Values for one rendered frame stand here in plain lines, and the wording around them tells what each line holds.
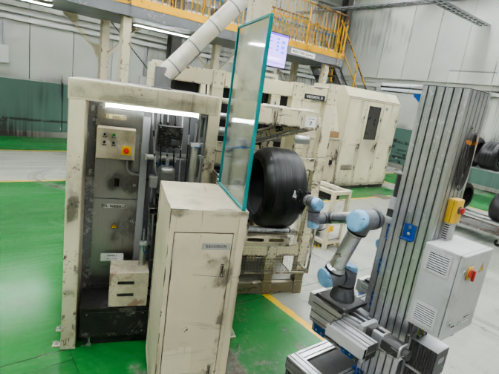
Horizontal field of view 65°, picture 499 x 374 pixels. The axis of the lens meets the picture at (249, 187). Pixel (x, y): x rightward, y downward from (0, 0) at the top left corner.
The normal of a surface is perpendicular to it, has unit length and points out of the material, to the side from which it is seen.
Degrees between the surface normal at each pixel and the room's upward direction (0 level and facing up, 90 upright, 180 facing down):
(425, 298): 90
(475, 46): 90
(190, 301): 90
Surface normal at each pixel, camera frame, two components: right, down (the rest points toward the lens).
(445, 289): -0.79, 0.04
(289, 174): 0.33, -0.32
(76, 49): 0.60, 0.27
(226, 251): 0.30, 0.26
